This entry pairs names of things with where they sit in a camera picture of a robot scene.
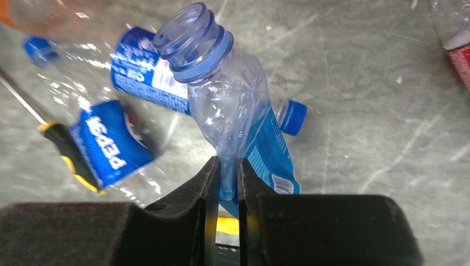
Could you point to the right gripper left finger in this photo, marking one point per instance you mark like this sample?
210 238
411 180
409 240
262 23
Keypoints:
178 229

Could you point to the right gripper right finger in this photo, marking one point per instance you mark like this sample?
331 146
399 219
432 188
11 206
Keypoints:
320 229

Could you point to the light blue label bottle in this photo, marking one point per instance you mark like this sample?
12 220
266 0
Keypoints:
229 99

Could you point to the Pepsi bottle blue label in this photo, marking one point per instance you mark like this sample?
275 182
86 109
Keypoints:
105 134

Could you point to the black yellow screwdriver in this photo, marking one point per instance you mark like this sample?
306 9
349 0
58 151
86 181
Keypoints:
58 134

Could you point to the blue label bottle centre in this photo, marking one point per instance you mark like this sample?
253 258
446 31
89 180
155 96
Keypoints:
138 70

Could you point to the large orange bottle left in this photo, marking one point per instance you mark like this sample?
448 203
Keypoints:
56 20

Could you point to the red label water bottle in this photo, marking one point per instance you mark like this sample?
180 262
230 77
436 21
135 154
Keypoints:
451 19

